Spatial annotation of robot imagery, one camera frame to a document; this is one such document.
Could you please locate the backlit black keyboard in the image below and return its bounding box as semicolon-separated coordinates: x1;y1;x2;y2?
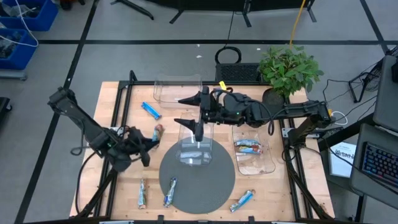
361;141;398;190

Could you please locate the white printed sheet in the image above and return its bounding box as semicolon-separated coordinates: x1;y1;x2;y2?
328;141;358;179

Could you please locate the grey keyboard tray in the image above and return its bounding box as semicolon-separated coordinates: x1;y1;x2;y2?
348;123;398;210

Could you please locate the blue tan granola bar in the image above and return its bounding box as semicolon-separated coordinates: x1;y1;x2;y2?
137;178;148;210

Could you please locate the blue storage bin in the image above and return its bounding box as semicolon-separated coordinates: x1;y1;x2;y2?
0;0;59;32
0;28;39;71

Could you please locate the black coiled cable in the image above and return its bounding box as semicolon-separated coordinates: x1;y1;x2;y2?
214;11;243;65

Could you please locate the black perforated box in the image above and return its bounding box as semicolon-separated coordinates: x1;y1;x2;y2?
215;62;262;83

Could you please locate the white looped cable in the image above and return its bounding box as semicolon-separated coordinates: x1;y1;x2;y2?
330;110;349;126

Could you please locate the black stand leg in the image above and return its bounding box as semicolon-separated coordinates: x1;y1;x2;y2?
110;0;155;21

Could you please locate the white snack bag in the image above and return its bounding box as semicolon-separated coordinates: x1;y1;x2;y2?
163;177;178;208

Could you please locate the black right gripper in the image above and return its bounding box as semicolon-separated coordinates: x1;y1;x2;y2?
173;85;225;142

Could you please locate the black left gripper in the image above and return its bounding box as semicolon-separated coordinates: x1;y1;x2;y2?
124;126;161;167

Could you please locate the blue orange granola bar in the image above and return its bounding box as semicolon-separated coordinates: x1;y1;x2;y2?
229;189;256;213

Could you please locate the clear plastic bin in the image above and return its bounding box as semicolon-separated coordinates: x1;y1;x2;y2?
175;111;215;167
153;73;203;109
231;123;277;176

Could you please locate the yellow cable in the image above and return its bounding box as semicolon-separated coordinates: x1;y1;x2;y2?
289;0;307;49

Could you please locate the round grey woven mat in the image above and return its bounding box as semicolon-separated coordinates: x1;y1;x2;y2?
158;136;236;215

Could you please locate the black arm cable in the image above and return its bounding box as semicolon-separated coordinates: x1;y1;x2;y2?
74;146;94;215

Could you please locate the grey cart shelf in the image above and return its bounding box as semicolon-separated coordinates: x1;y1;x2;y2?
0;68;28;81

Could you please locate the black backdrop panel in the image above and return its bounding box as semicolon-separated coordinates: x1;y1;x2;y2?
146;0;318;28

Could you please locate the grey desk panel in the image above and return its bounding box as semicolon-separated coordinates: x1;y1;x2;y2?
372;55;398;133

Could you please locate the black cart base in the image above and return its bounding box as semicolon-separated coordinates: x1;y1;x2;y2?
0;96;13;124

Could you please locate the black wire stand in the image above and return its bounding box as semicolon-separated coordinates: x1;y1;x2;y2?
348;45;398;103

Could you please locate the green potted plant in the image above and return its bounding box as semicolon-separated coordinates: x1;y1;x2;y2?
257;45;325;109

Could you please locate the red blue granola bar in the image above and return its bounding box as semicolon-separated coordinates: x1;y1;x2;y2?
235;146;264;156
233;139;262;147

